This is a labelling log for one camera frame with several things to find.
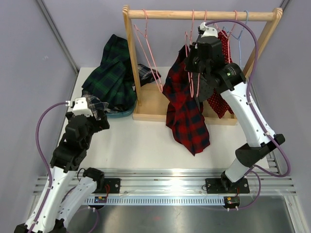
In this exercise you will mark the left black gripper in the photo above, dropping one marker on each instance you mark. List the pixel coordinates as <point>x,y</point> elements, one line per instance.
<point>100,124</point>

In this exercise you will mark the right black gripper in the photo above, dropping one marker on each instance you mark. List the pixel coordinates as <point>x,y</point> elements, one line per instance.
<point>194,49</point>

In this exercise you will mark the navy white plaid skirt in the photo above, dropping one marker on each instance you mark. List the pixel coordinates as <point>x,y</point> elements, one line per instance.
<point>97,106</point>

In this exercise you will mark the green plaid skirt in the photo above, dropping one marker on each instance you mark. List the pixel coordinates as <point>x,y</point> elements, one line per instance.
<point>115,51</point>

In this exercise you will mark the red plaid skirt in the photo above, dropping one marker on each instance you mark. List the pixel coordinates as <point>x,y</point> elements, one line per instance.
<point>184,117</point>

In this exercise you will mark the pink hanger pair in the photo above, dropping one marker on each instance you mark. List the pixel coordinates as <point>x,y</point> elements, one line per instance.
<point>188,51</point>

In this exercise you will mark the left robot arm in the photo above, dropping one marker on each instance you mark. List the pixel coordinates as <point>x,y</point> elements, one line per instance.
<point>55,209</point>

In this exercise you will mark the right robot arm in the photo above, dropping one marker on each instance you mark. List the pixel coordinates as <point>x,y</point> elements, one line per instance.
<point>227,79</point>

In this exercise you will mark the grey dotted skirt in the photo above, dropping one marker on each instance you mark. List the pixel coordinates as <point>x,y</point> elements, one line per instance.
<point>202,91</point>

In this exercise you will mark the pink hanger of grey skirt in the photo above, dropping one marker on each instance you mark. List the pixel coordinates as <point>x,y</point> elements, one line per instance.
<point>201,48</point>

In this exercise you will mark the red polka dot skirt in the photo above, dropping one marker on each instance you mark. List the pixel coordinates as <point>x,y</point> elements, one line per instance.
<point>216,102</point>

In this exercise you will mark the blue plastic basin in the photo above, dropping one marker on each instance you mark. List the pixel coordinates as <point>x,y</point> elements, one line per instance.
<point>116,113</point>

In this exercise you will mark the wooden clothes rack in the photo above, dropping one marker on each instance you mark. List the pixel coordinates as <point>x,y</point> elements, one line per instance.
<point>151,104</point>

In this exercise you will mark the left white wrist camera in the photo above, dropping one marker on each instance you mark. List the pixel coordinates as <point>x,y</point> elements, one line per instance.
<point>79,106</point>

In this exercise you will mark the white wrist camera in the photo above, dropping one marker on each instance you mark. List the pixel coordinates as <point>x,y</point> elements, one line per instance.
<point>79,106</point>
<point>206,31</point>

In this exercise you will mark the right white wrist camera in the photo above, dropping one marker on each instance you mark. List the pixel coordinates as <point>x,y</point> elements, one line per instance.
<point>206,31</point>

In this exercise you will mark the blue wire hanger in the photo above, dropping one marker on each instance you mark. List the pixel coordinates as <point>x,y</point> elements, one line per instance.
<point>238,38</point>

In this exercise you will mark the left black mount plate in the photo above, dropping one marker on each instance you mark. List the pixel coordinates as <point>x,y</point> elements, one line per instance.
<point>114,185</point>

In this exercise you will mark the black mount plate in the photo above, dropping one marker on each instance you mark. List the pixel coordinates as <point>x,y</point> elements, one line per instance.
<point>114,185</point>
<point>220,186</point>

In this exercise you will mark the right black mount plate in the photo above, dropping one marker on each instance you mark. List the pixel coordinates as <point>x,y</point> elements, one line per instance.
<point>220,186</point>

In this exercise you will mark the aluminium rail base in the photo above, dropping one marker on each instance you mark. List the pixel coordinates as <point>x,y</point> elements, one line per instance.
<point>144,155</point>

